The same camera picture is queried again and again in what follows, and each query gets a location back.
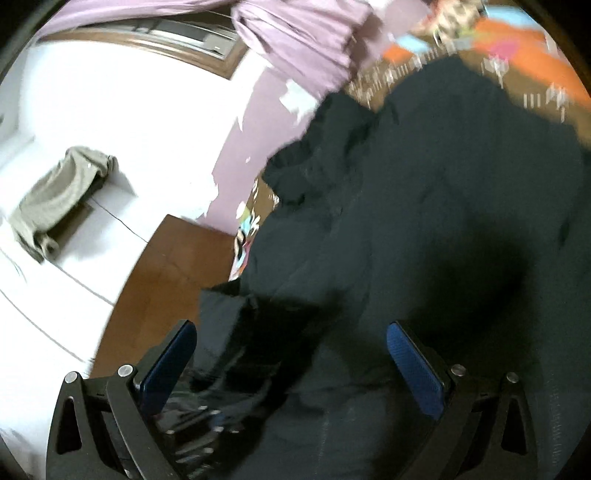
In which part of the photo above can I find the thin wall cable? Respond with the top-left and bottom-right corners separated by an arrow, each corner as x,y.
90,198 -> 149,241

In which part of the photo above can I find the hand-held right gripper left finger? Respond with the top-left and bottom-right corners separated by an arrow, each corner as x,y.
46,320 -> 199,480

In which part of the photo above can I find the grey cloth cover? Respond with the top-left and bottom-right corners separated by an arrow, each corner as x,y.
9,145 -> 118,264

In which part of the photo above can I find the wooden framed window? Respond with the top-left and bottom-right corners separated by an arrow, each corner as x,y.
37,21 -> 250,79

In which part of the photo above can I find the wooden headboard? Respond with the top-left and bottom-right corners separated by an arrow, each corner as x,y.
90,215 -> 236,370

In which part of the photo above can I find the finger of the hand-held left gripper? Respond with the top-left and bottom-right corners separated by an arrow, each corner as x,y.
154,364 -> 245,467

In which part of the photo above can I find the purple curtain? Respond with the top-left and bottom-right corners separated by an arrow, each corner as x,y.
39,0 -> 430,100

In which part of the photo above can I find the brown cartoon printed blanket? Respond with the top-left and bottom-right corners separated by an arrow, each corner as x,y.
228,0 -> 585,282

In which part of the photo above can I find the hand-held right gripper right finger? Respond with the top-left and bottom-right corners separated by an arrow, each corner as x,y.
387,320 -> 539,480

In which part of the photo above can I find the black garment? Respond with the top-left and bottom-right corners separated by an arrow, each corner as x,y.
198,44 -> 591,480

